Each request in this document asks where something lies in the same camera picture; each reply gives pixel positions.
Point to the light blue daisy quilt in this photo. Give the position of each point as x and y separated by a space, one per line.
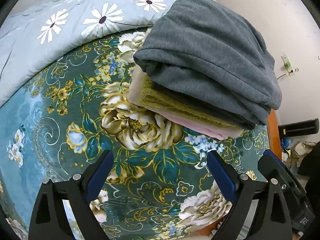
44 33

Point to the pink folded cloth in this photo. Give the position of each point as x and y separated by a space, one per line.
213 131

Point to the beige folded cloth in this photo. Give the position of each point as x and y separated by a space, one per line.
135 89

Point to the olive green folded cloth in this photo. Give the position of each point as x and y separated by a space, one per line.
150 97

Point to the wooden bed frame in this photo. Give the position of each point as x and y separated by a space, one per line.
273 134

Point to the black box on floor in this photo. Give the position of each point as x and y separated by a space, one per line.
299 129

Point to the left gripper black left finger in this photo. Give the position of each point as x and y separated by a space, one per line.
49 219

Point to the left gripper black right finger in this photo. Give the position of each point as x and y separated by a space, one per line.
271 219

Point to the grey knit garment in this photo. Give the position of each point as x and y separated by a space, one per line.
214 58

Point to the green floral bed blanket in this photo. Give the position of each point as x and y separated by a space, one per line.
63 118

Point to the wall power socket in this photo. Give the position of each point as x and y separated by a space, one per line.
291 70

